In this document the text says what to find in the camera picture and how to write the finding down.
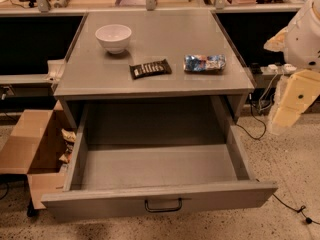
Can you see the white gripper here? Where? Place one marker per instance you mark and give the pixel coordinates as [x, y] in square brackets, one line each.
[304, 40]

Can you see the dark chocolate rxbar wrapper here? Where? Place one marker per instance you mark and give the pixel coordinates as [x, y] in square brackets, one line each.
[150, 69]

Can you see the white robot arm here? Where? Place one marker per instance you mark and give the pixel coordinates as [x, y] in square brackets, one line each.
[299, 42]

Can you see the grey cabinet with counter top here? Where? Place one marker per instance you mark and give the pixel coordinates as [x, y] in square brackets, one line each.
[91, 73]

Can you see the open grey top drawer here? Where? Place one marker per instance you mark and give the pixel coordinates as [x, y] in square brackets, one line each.
[129, 151]

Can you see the white power strip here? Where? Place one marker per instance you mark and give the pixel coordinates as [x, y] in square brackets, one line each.
[285, 68]

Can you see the blue crinkled snack bag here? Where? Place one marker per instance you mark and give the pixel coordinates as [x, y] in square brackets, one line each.
[204, 63]

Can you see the white ceramic bowl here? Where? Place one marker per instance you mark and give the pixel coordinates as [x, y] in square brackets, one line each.
[114, 38]

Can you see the snack wrappers in box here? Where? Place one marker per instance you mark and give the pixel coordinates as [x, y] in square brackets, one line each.
[69, 139]

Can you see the open cardboard box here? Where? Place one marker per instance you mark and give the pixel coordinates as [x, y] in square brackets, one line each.
[35, 148]

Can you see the black drawer handle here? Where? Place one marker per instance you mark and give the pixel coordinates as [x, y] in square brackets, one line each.
[163, 206]

